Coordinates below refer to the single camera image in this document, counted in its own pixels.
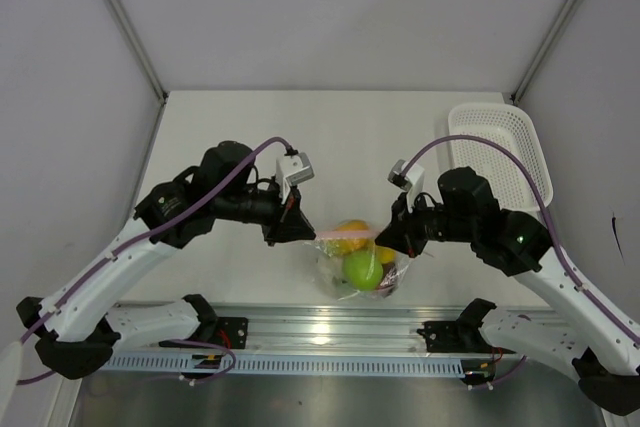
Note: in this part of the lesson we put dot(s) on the red toy apple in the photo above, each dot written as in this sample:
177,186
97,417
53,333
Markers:
393,275

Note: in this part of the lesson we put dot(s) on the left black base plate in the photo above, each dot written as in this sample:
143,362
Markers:
229,332

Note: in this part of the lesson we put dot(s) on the aluminium frame post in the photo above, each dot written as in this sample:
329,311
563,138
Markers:
553,34
136,47

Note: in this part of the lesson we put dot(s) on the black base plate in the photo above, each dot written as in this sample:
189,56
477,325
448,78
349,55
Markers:
229,332
446,337

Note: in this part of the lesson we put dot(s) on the aluminium mounting rail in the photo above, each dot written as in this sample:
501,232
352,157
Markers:
336,330

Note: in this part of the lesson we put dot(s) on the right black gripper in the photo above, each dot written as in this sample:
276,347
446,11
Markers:
402,234

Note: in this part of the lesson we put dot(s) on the left aluminium frame post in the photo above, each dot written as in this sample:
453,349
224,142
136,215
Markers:
136,47

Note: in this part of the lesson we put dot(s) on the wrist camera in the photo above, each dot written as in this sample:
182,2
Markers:
408,178
292,170

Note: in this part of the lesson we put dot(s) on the green toy apple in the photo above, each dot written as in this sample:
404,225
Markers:
360,272

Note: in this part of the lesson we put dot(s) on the orange yellow toy mango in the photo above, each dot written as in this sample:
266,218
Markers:
348,237

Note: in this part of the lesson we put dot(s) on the clear pink-dotted zip bag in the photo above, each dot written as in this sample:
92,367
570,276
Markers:
328,269

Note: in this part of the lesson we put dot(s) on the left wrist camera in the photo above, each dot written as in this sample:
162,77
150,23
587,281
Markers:
292,170

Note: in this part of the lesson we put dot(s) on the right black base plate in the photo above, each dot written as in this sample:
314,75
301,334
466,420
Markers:
446,337

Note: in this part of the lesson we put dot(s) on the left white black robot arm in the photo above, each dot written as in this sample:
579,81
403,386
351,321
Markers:
81,326

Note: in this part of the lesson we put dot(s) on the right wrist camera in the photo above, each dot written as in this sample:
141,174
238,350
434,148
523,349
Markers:
408,178

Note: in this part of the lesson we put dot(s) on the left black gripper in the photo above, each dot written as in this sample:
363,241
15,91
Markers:
287,222

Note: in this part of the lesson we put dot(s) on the white slotted cable duct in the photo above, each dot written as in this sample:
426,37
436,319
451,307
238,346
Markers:
247,363

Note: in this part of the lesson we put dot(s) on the white plastic basket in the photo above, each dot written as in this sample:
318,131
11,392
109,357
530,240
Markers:
514,164

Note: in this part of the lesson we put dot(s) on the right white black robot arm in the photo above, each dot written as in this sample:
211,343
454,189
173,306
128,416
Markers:
600,349

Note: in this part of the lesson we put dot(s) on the yellow toy lemon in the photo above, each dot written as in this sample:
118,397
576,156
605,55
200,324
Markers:
383,255

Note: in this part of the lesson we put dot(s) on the right aluminium frame post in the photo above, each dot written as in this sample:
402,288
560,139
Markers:
553,34

